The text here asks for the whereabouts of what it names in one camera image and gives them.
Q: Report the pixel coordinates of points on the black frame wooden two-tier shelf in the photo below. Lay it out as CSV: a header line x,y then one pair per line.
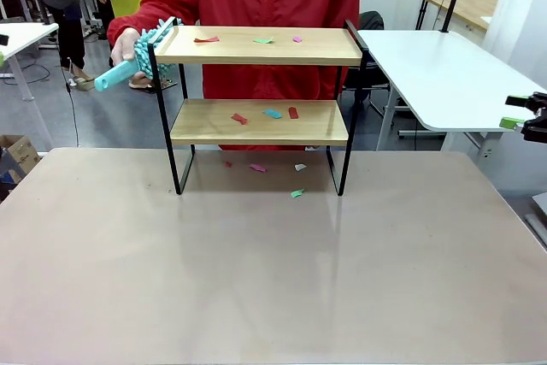
x,y
256,57

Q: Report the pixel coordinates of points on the small white table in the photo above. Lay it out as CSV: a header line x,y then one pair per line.
x,y
25,36

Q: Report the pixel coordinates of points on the pink paper scrap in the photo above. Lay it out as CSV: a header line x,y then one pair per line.
x,y
297,39
257,167

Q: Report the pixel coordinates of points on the bow-shaped red paper scrap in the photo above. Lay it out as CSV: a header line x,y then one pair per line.
x,y
238,118

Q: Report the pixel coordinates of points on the green paper scrap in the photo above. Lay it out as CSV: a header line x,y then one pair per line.
x,y
261,41
296,194

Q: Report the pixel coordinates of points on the teal paper scrap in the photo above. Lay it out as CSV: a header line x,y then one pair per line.
x,y
272,114

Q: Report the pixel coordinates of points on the person in dark clothes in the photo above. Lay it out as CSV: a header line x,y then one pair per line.
x,y
70,40

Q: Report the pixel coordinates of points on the rectangular red paper scrap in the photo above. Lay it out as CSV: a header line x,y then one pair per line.
x,y
293,113

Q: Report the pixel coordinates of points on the cardboard box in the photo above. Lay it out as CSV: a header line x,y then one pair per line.
x,y
21,153

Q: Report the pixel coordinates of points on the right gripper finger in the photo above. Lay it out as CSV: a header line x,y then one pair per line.
x,y
518,101
512,122

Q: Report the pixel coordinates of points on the olive floor mat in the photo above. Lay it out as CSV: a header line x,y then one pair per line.
x,y
85,85

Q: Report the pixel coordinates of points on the long red paper scrap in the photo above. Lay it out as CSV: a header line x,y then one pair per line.
x,y
205,40

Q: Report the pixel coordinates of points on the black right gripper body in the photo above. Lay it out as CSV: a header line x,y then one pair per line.
x,y
539,125

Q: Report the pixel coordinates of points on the person's right hand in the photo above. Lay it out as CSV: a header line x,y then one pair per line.
x,y
124,46

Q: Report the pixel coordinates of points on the person's right forearm red sleeve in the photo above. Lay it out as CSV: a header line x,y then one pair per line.
x,y
128,25

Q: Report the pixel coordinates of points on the large white table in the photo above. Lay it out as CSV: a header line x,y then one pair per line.
x,y
448,78

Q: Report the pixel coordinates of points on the black chair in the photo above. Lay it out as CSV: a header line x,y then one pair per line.
x,y
371,21

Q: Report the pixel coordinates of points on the teal chenille duster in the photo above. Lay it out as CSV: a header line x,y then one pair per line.
x,y
113,76

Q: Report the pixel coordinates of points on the white paper scrap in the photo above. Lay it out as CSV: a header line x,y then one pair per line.
x,y
300,167

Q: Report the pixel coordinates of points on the wooden top table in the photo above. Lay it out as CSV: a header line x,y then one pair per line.
x,y
470,8

